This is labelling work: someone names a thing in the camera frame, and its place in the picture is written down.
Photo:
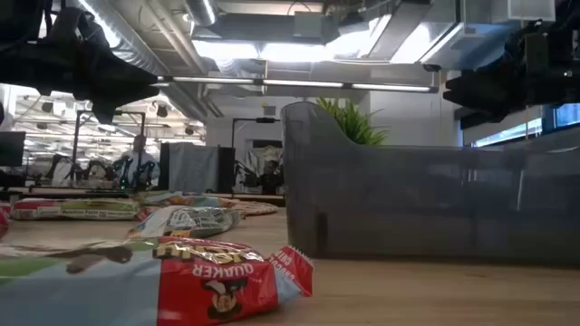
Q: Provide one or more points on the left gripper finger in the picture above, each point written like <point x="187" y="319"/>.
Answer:
<point x="140" y="80"/>
<point x="140" y="91"/>

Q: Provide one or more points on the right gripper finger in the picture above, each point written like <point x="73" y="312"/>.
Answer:
<point x="476" y="84"/>
<point x="476" y="97"/>

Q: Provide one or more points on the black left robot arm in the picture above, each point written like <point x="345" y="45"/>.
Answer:
<point x="18" y="63"/>

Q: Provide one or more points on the black background robot arm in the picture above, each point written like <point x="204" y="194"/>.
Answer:
<point x="267" y="179"/>

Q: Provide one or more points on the orange blue granola bar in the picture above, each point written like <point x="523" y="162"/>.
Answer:
<point x="190" y="200"/>

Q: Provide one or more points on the red Quaker granola bar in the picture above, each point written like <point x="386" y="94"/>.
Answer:
<point x="217" y="290"/>

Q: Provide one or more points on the blue tinted window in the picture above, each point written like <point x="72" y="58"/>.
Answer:
<point x="507" y="133"/>

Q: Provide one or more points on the person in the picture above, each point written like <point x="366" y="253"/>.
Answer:
<point x="138" y="163"/>

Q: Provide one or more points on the grey partition panel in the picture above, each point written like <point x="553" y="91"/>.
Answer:
<point x="192" y="167"/>

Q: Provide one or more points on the black computer monitor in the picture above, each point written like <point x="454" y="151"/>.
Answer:
<point x="11" y="149"/>

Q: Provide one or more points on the small green potted plant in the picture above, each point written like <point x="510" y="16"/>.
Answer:
<point x="358" y="124"/>

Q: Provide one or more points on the dark grey plastic bin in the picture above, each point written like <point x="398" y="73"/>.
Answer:
<point x="408" y="204"/>

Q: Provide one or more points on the green white snack packet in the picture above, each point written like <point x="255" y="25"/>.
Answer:
<point x="195" y="222"/>

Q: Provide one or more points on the long ceiling strip light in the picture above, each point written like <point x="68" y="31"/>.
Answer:
<point x="299" y="83"/>

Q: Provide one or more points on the round woven placemat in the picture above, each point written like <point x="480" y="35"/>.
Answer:
<point x="258" y="208"/>

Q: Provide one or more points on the silver round air duct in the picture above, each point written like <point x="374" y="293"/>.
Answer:
<point x="136" y="45"/>

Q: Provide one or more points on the black camera rig stand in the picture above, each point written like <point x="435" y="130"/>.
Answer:
<point x="76" y="149"/>

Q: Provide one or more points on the black stand with camera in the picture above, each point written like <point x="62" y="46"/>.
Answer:
<point x="265" y="120"/>

